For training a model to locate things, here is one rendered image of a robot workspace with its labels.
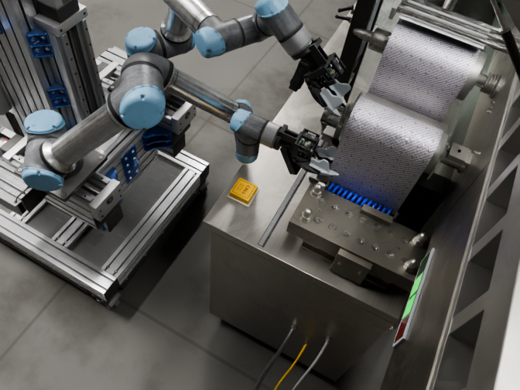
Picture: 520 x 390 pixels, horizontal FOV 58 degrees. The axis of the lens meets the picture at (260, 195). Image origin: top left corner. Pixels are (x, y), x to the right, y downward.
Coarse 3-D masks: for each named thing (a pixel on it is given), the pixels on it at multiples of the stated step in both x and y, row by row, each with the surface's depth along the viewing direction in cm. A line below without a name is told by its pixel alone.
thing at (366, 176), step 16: (336, 160) 136; (352, 160) 133; (368, 160) 130; (336, 176) 142; (352, 176) 138; (368, 176) 135; (384, 176) 132; (400, 176) 129; (368, 192) 140; (384, 192) 137; (400, 192) 133
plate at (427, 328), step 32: (512, 32) 150; (512, 64) 126; (480, 96) 154; (480, 128) 128; (480, 160) 109; (448, 192) 129; (480, 192) 96; (448, 224) 110; (448, 256) 96; (448, 288) 86; (416, 320) 97; (416, 352) 86; (384, 384) 99; (416, 384) 77
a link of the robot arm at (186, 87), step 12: (132, 60) 126; (144, 60) 126; (156, 60) 129; (168, 60) 135; (168, 72) 133; (180, 72) 138; (168, 84) 135; (180, 84) 138; (192, 84) 140; (204, 84) 145; (180, 96) 141; (192, 96) 141; (204, 96) 143; (216, 96) 146; (204, 108) 147; (216, 108) 148; (228, 108) 150; (240, 108) 153; (228, 120) 153
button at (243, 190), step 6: (240, 180) 154; (234, 186) 153; (240, 186) 153; (246, 186) 153; (252, 186) 153; (234, 192) 151; (240, 192) 152; (246, 192) 152; (252, 192) 152; (234, 198) 153; (240, 198) 151; (246, 198) 150
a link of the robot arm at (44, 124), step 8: (40, 112) 147; (48, 112) 147; (56, 112) 148; (32, 120) 144; (40, 120) 145; (48, 120) 145; (56, 120) 145; (32, 128) 142; (40, 128) 142; (48, 128) 142; (56, 128) 144; (64, 128) 149; (32, 136) 143; (40, 136) 142; (48, 136) 143; (56, 136) 145
